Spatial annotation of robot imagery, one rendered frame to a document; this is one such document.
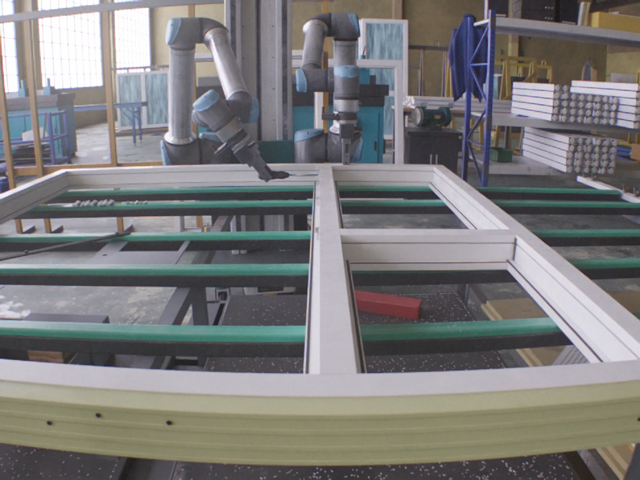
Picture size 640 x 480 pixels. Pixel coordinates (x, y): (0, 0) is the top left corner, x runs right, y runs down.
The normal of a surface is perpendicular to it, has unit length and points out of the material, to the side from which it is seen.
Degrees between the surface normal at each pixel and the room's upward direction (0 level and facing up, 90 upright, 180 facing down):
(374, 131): 90
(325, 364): 0
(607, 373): 0
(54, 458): 0
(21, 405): 90
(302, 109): 90
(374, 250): 90
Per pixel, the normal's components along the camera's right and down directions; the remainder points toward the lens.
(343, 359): 0.00, -0.95
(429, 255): 0.00, 0.30
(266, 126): 0.21, 0.30
